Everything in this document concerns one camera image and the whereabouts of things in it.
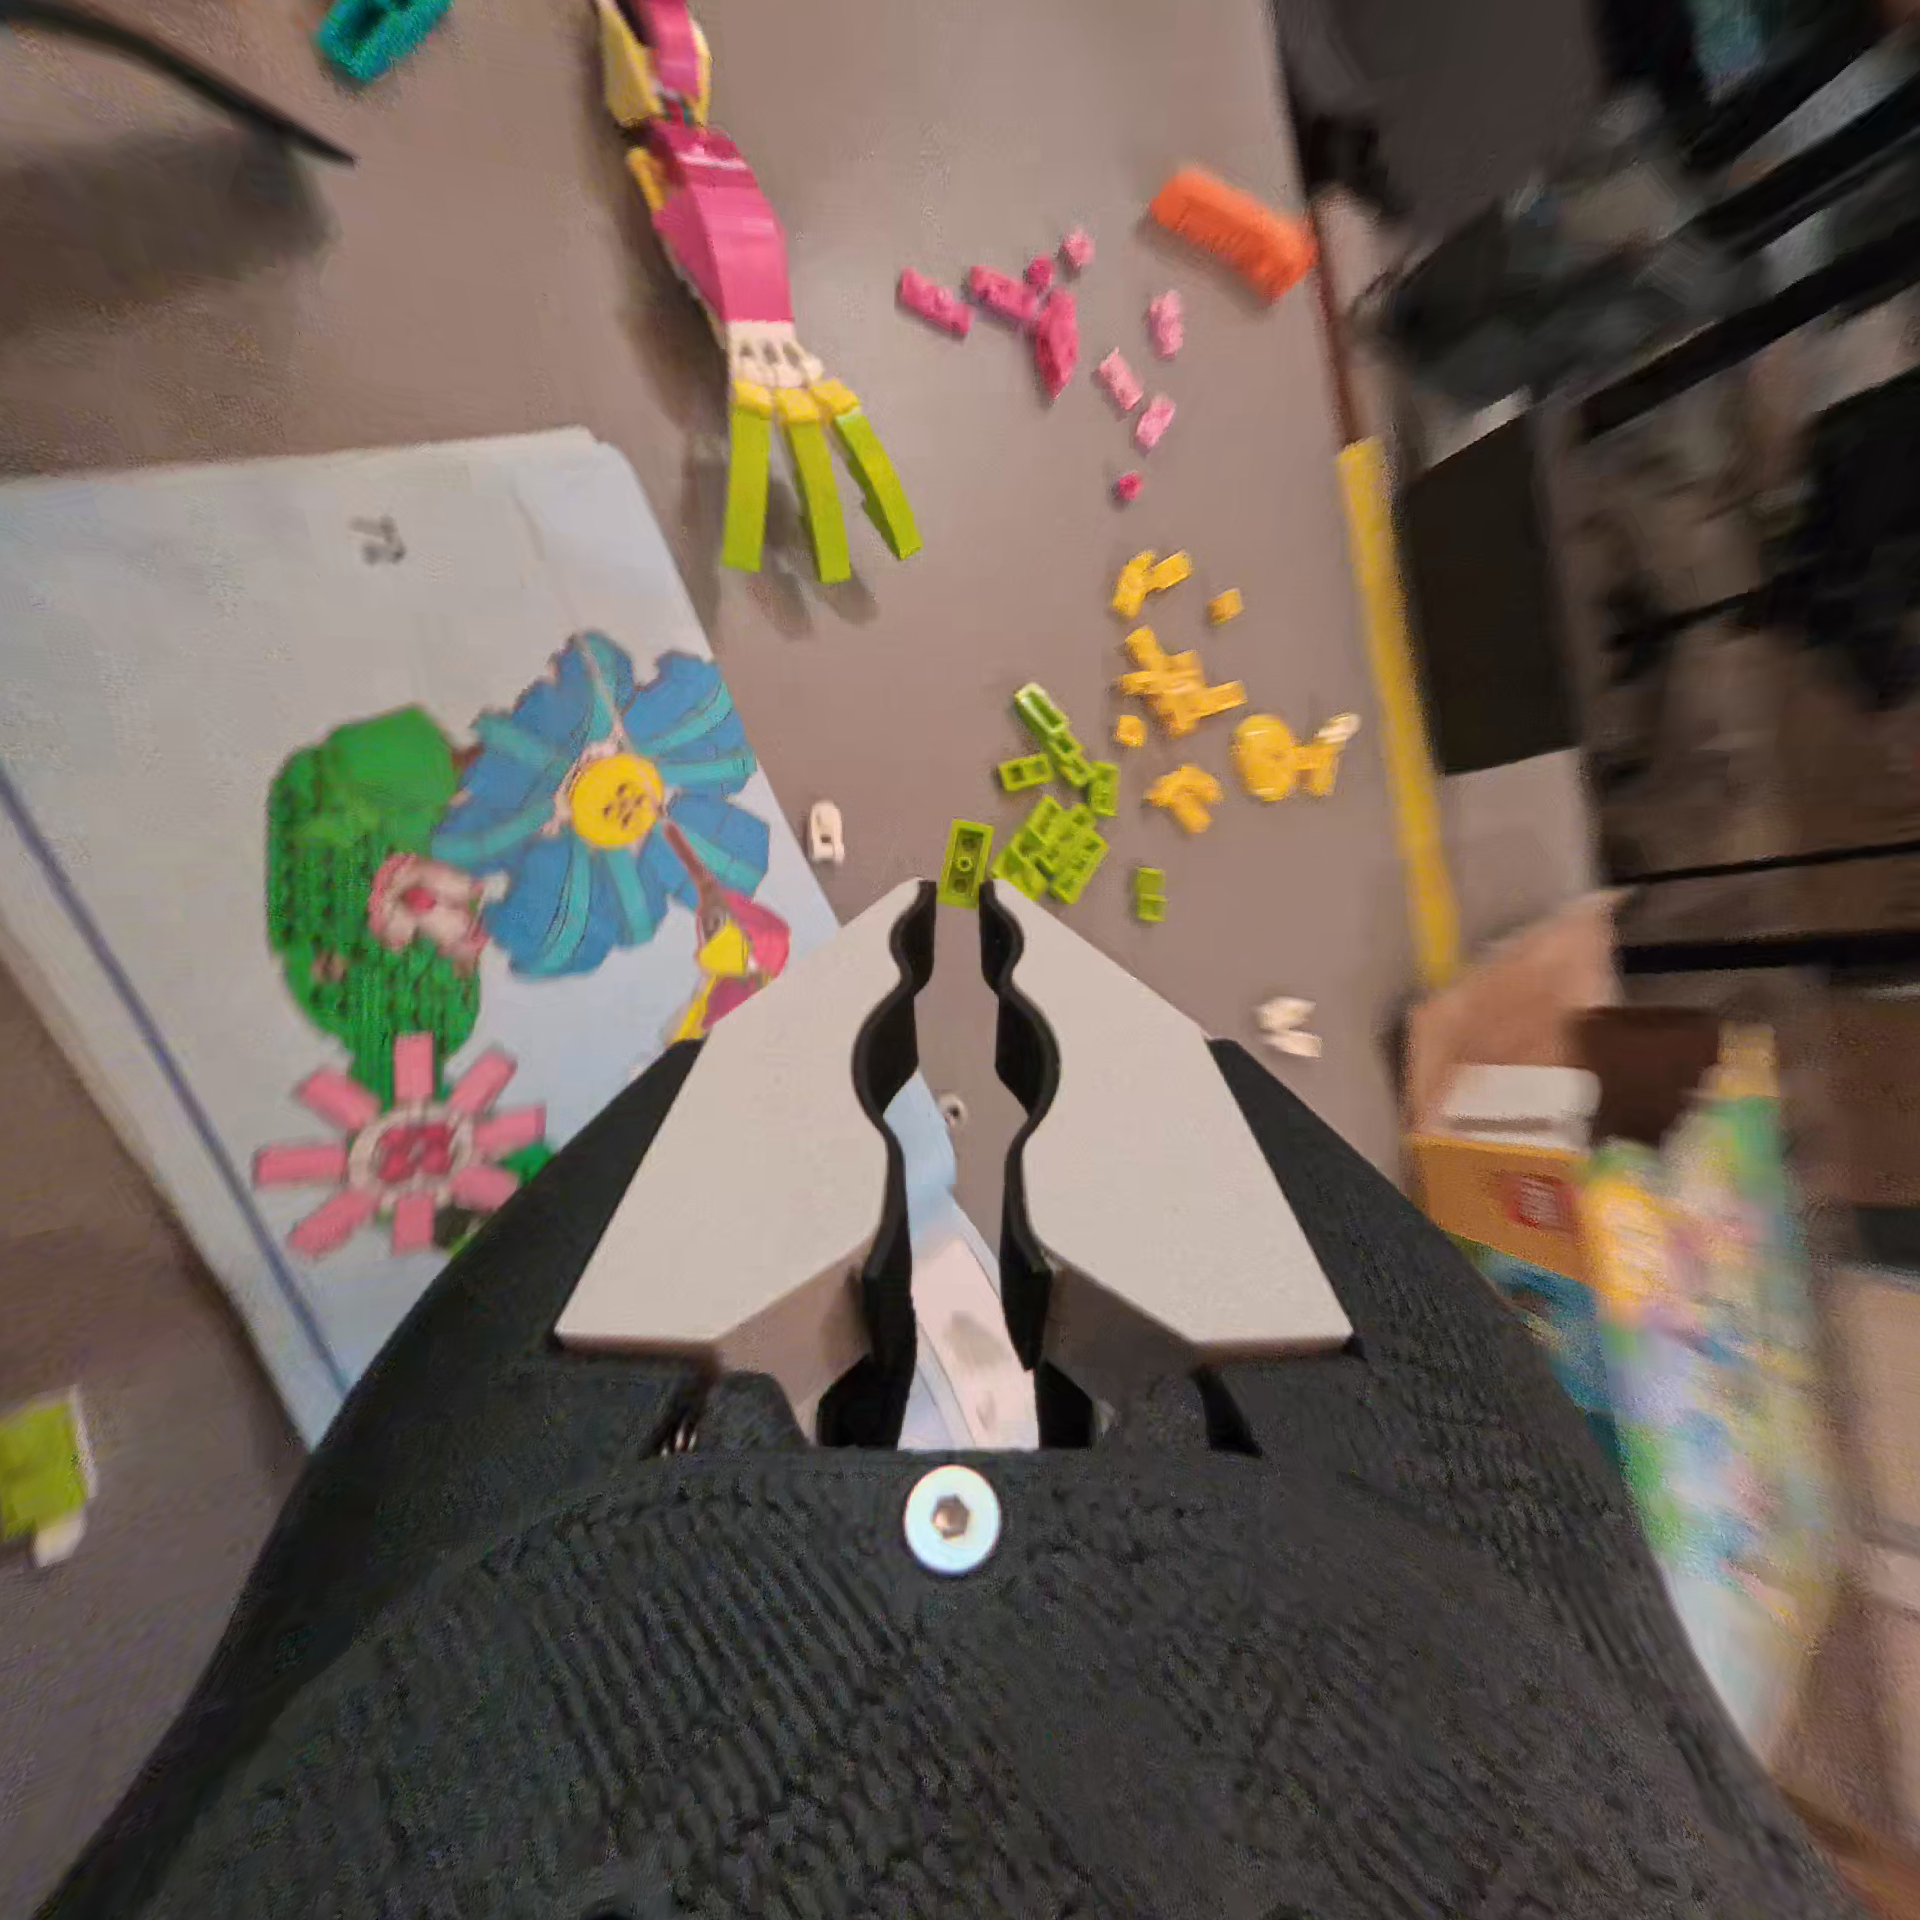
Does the pile of lime lego pieces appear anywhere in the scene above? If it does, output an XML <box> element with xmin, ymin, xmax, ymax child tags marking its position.
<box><xmin>990</xmin><ymin>680</ymin><xmax>1168</xmax><ymax>923</ymax></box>

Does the orange brick separator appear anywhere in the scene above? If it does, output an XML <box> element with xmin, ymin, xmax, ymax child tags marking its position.
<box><xmin>1147</xmin><ymin>165</ymin><xmax>1319</xmax><ymax>302</ymax></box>

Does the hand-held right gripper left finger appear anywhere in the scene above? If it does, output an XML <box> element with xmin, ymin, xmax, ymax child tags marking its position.
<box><xmin>556</xmin><ymin>878</ymin><xmax>939</xmax><ymax>1448</ymax></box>

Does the colourful lego set box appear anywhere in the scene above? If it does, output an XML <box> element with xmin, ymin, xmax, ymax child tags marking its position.
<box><xmin>1410</xmin><ymin>1027</ymin><xmax>1863</xmax><ymax>1772</ymax></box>

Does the yellow tape strip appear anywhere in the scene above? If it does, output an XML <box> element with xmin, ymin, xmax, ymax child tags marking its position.
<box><xmin>1335</xmin><ymin>434</ymin><xmax>1465</xmax><ymax>992</ymax></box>

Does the brown cardboard box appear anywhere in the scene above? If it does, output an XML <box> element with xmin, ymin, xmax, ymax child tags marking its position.
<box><xmin>1402</xmin><ymin>890</ymin><xmax>1644</xmax><ymax>1156</ymax></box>

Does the black equipment case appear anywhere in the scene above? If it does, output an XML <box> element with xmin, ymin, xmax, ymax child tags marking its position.
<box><xmin>1395</xmin><ymin>402</ymin><xmax>1594</xmax><ymax>776</ymax></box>

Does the light blue lego instruction booklet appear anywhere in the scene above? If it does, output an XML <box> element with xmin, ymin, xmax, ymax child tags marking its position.
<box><xmin>0</xmin><ymin>427</ymin><xmax>1038</xmax><ymax>1448</ymax></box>

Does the pile of teal lego pieces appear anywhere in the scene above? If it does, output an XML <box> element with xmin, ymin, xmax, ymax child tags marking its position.
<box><xmin>311</xmin><ymin>0</ymin><xmax>454</xmax><ymax>85</ymax></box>

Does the pile of pink lego pieces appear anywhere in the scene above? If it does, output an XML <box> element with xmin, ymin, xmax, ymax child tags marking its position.
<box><xmin>897</xmin><ymin>224</ymin><xmax>1186</xmax><ymax>504</ymax></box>

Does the pile of yellow lego pieces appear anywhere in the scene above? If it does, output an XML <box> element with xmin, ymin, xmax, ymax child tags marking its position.
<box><xmin>1107</xmin><ymin>547</ymin><xmax>1360</xmax><ymax>834</ymax></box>

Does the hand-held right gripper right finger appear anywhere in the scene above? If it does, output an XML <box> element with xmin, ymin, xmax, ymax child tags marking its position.
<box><xmin>979</xmin><ymin>880</ymin><xmax>1356</xmax><ymax>1448</ymax></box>

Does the pink and lime lego model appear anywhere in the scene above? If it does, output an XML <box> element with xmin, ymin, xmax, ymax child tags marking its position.
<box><xmin>592</xmin><ymin>0</ymin><xmax>924</xmax><ymax>587</ymax></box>

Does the lime green white block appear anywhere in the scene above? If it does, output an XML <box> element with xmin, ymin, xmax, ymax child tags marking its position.
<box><xmin>0</xmin><ymin>1387</ymin><xmax>99</xmax><ymax>1568</ymax></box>

